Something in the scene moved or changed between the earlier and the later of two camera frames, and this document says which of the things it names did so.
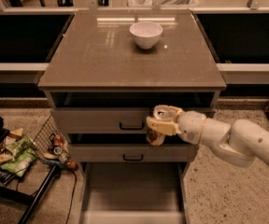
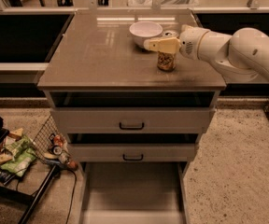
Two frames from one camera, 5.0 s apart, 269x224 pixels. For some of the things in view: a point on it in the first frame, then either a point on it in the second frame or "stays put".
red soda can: [59, 140] stays put
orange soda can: [154, 138] -> [166, 62]
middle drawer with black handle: [130, 152] stays put
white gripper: [191, 125] -> [189, 43]
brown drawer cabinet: [108, 71] stays put
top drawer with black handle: [101, 119] stays put
